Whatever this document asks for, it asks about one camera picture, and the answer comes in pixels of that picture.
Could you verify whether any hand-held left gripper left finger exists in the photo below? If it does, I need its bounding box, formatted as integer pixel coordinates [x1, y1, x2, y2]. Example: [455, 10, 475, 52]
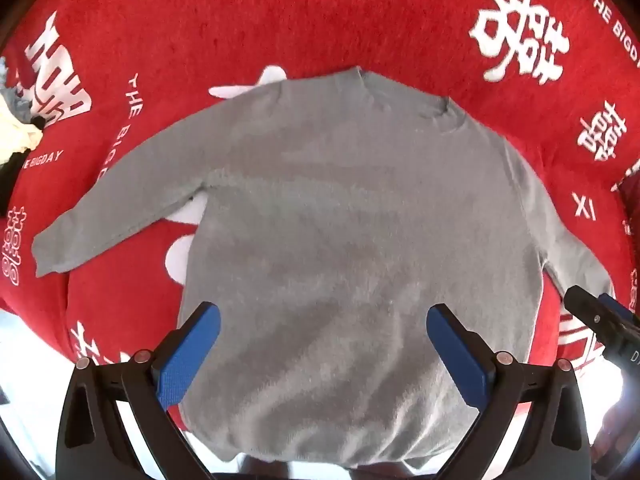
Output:
[56, 302, 222, 480]

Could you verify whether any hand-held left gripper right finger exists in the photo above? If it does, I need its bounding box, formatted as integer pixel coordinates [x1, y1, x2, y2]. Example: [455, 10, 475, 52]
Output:
[426, 303, 594, 480]

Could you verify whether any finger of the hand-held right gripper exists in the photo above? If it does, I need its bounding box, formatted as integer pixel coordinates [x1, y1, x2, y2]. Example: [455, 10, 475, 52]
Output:
[597, 292, 640, 333]
[564, 285, 632, 348]

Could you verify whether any grey sweater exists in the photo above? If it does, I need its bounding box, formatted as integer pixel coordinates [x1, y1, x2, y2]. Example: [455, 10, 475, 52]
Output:
[31, 66, 615, 470]

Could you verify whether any black cloth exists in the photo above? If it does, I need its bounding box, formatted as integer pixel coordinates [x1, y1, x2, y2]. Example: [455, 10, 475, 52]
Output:
[0, 149, 32, 216]

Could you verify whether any cream cloth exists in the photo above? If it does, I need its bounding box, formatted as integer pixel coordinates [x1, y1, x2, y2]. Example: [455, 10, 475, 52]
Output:
[0, 97, 45, 163]

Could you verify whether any grey-blue cloth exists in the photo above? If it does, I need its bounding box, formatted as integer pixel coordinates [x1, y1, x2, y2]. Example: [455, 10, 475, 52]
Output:
[0, 55, 35, 126]

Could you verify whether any red printed blanket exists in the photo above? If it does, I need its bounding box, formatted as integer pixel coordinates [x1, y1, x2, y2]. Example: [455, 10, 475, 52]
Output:
[0, 0, 640, 417]

